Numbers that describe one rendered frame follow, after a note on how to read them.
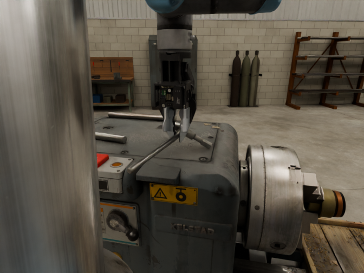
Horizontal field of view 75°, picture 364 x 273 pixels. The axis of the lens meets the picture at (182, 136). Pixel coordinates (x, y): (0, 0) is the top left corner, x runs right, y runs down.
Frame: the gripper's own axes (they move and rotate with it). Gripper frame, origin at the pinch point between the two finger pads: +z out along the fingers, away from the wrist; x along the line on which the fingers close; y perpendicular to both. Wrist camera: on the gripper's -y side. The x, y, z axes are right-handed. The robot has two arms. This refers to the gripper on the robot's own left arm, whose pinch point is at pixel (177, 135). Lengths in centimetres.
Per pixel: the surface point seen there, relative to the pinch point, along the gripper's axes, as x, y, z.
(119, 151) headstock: -15.0, 2.6, 4.5
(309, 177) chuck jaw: 33.7, -4.6, 10.7
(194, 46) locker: -94, -607, -41
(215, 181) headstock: 10.7, 10.2, 6.1
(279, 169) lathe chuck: 26.1, -3.7, 8.7
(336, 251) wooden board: 50, -15, 42
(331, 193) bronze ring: 42.6, -10.8, 18.1
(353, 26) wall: 343, -785, -97
